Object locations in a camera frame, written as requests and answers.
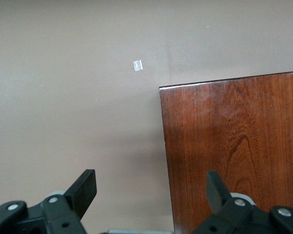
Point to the small clear tape patch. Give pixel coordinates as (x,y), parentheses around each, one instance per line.
(137,66)

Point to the dark red wooden cabinet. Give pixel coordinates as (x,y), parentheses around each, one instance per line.
(229,136)

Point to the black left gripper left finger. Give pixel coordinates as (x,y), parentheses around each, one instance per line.
(63,214)

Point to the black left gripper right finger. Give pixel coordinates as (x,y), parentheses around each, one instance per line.
(234,217)

